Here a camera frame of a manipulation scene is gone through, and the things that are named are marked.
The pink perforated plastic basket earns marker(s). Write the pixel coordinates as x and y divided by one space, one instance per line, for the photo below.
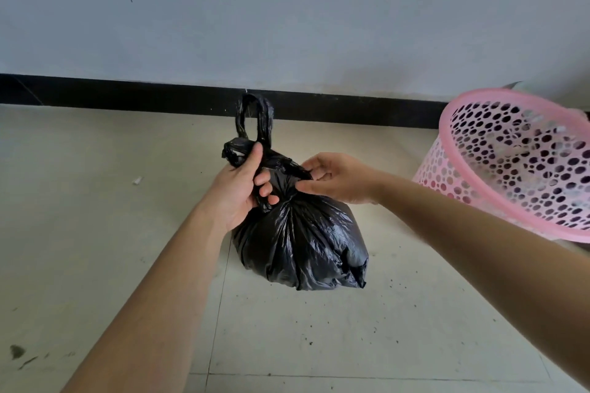
502 94

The black plastic garbage bag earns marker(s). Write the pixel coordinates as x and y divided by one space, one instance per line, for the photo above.
304 245

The person's right hand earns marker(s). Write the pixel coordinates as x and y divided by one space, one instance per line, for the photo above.
345 176

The person's right forearm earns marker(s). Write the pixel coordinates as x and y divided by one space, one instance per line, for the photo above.
484 250

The person's left hand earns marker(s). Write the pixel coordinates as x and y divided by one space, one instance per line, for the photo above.
230 194

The person's left forearm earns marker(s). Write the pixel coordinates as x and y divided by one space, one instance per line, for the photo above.
152 314

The light grey sock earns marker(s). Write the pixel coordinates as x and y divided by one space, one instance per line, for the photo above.
514 85

